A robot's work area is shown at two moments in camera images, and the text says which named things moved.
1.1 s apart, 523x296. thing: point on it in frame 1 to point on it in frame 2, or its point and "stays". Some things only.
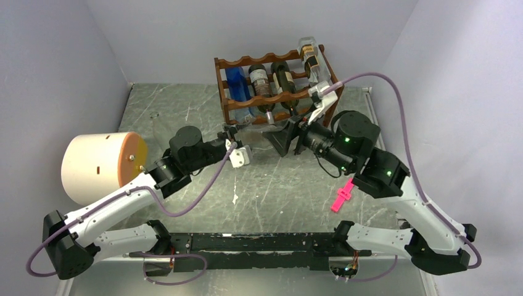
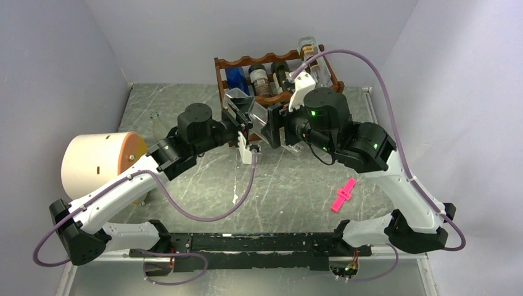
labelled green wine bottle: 263,88 stays
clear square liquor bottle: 317,69 stays
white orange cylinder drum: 95,166 stays
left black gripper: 229,133 to 243,107
